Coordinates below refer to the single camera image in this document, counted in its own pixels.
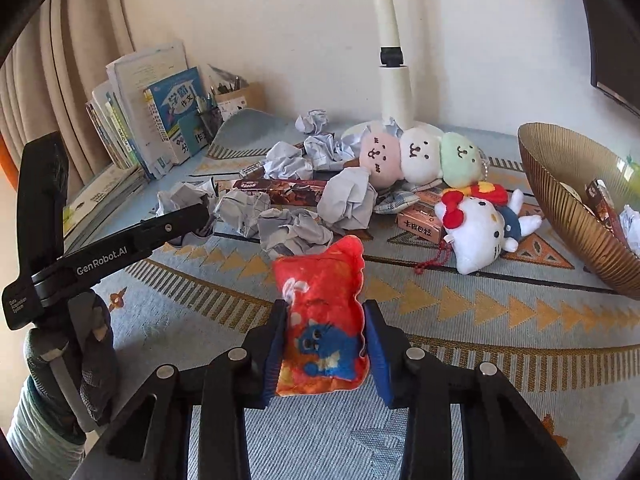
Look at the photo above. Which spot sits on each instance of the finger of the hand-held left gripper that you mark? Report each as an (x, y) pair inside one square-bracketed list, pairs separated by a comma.
[(175, 222)]

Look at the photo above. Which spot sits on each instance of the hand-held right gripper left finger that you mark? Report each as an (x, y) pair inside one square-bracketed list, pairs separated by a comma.
[(274, 355)]

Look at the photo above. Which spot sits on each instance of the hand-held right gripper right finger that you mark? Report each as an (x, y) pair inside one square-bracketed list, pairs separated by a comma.
[(376, 355)]

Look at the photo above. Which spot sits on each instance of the red plush pouch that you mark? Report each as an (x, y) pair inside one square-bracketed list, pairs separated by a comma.
[(320, 310)]

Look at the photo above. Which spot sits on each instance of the long dark red box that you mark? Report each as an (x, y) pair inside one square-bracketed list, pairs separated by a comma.
[(290, 191), (600, 202)]

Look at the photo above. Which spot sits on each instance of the pink card box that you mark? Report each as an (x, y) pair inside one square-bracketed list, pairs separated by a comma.
[(417, 222), (430, 196)]

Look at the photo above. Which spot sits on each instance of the blue checked cloth pouch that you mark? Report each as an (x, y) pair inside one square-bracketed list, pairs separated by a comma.
[(395, 203)]

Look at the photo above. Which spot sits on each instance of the white cat plush red bow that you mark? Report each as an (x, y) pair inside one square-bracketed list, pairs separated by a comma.
[(480, 235)]

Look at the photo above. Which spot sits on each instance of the pink white green dango plush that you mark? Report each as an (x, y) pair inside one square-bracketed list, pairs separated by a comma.
[(420, 155)]

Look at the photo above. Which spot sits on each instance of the gold ribbed bowl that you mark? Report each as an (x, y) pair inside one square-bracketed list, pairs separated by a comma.
[(565, 195)]

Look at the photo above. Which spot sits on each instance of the person's left forearm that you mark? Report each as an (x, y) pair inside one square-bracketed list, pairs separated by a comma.
[(35, 430)]

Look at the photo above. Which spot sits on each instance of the person's left hand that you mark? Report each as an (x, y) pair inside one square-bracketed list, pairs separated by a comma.
[(95, 360)]

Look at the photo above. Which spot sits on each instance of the stack of flat books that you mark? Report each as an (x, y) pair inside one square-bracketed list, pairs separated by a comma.
[(105, 190)]

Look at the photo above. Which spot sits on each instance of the blue patterned woven mat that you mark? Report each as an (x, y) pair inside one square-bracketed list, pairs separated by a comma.
[(450, 310)]

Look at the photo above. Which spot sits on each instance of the black mesh pen holder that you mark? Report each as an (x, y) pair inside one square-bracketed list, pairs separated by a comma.
[(210, 120)]

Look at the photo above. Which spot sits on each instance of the red beaded tassel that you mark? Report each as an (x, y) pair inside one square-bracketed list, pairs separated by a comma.
[(440, 260)]

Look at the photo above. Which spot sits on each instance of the blue cover workbook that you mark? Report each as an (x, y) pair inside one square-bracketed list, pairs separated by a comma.
[(172, 105)]

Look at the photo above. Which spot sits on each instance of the row of standing books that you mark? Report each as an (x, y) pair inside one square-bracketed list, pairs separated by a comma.
[(125, 110)]

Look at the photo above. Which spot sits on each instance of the bunch of coloured pens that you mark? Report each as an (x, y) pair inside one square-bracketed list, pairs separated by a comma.
[(205, 100)]

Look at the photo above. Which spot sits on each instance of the cardboard pen box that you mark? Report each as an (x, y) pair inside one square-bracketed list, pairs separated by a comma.
[(242, 100)]

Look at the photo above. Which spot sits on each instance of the bunch of dark pens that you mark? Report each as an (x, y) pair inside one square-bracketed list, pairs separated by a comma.
[(232, 82)]

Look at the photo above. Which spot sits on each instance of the beige curtain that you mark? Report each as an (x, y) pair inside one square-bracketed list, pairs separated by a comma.
[(75, 60)]

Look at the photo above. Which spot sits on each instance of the dark monitor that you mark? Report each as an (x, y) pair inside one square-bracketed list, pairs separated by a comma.
[(615, 35)]

